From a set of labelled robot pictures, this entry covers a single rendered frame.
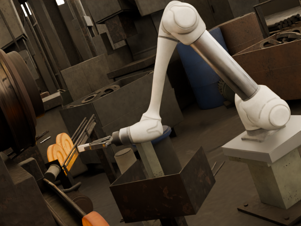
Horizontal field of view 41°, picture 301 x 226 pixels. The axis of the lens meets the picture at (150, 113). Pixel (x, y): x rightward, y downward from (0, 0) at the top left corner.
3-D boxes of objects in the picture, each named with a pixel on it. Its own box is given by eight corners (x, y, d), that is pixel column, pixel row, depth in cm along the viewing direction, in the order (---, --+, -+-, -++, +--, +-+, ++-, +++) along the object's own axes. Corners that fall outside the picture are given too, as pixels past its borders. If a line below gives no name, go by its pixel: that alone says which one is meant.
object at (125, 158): (150, 232, 252) (118, 157, 242) (142, 227, 262) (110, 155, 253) (165, 222, 256) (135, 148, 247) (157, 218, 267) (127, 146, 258)
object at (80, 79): (110, 123, 678) (83, 61, 658) (156, 114, 600) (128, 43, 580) (87, 136, 642) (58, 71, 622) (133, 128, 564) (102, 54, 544)
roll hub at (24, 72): (39, 121, 152) (6, 50, 147) (27, 119, 177) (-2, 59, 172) (53, 115, 154) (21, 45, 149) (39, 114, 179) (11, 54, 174)
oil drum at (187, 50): (217, 110, 481) (190, 38, 465) (190, 110, 535) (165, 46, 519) (253, 90, 505) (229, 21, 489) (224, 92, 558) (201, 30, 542)
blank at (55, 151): (43, 153, 203) (49, 150, 203) (52, 140, 218) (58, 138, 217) (57, 179, 208) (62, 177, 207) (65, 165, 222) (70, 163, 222)
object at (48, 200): (44, 208, 159) (43, 206, 159) (35, 198, 176) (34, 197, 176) (61, 198, 162) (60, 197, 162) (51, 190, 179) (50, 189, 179)
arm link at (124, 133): (136, 140, 210) (125, 143, 211) (131, 123, 209) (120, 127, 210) (133, 145, 202) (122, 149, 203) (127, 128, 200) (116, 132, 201)
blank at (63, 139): (52, 141, 218) (58, 139, 217) (60, 130, 232) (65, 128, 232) (65, 165, 222) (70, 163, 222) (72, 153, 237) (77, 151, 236)
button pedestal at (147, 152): (169, 221, 255) (132, 132, 244) (153, 213, 277) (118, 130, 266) (190, 208, 262) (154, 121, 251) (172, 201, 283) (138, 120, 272)
